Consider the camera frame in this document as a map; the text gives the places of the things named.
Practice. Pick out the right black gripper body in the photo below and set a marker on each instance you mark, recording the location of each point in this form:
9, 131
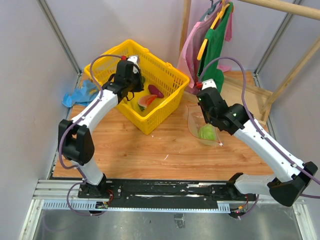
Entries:
208, 119

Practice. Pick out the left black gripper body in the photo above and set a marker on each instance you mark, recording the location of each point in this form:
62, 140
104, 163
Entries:
135, 84

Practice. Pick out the clear zip top bag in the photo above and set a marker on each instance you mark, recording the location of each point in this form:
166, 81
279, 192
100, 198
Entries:
195, 120

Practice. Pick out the green cabbage toy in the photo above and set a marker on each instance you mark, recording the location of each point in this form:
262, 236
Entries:
207, 132

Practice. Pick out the watermelon slice toy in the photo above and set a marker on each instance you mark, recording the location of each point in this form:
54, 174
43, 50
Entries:
145, 101

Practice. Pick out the purple eggplant toy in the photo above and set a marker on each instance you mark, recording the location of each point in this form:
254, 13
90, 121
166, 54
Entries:
155, 91

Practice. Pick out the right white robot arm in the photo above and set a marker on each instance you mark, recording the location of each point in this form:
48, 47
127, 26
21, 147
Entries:
290, 176

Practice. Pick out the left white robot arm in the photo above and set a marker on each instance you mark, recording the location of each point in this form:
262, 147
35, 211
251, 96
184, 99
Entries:
75, 142

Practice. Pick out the yellow plastic basket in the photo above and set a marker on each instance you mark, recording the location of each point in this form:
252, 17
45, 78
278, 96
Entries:
170, 81

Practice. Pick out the blue cloth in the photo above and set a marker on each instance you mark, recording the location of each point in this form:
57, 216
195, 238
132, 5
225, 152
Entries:
82, 96

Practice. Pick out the green shirt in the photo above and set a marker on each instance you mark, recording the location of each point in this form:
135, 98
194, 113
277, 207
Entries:
212, 45

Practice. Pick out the pink shirt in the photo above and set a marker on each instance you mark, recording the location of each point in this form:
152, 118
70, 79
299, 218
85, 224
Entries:
188, 62

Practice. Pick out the grey clothes hanger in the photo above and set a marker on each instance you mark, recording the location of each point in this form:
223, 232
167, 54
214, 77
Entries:
210, 10

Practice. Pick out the wooden clothes rack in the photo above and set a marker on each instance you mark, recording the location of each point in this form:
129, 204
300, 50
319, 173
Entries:
260, 100

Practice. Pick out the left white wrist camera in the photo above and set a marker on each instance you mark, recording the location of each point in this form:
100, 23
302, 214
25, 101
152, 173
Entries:
135, 60

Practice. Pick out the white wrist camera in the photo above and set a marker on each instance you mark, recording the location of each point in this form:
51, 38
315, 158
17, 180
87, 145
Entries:
207, 85
135, 60

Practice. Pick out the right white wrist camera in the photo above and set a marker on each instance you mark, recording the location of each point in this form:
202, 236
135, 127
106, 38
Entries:
207, 85

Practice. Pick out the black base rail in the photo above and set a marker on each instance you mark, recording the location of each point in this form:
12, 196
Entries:
163, 195

